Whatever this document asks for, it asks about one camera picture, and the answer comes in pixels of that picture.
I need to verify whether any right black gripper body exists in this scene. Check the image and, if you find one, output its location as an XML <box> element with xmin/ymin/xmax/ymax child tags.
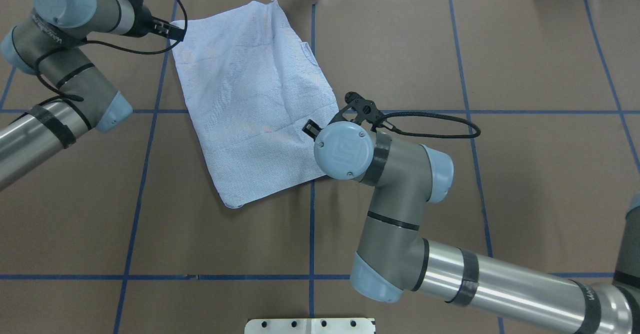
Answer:
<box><xmin>302</xmin><ymin>119</ymin><xmax>330</xmax><ymax>141</ymax></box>

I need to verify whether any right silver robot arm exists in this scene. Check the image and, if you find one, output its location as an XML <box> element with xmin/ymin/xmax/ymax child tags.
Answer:
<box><xmin>313</xmin><ymin>114</ymin><xmax>639</xmax><ymax>334</ymax></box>

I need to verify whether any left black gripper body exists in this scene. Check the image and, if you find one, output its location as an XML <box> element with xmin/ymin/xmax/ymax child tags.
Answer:
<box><xmin>132</xmin><ymin>8</ymin><xmax>186</xmax><ymax>42</ymax></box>

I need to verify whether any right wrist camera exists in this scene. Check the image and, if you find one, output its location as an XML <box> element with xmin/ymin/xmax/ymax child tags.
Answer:
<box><xmin>329</xmin><ymin>91</ymin><xmax>396</xmax><ymax>132</ymax></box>

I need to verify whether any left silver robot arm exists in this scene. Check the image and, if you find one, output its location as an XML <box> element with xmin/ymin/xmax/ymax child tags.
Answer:
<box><xmin>0</xmin><ymin>0</ymin><xmax>188</xmax><ymax>189</ymax></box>

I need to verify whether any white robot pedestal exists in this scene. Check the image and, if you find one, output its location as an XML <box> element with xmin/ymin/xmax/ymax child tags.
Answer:
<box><xmin>244</xmin><ymin>317</ymin><xmax>377</xmax><ymax>334</ymax></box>

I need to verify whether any blue striped dress shirt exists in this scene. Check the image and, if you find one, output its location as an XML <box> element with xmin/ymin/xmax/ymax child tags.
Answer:
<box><xmin>172</xmin><ymin>0</ymin><xmax>338</xmax><ymax>209</ymax></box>

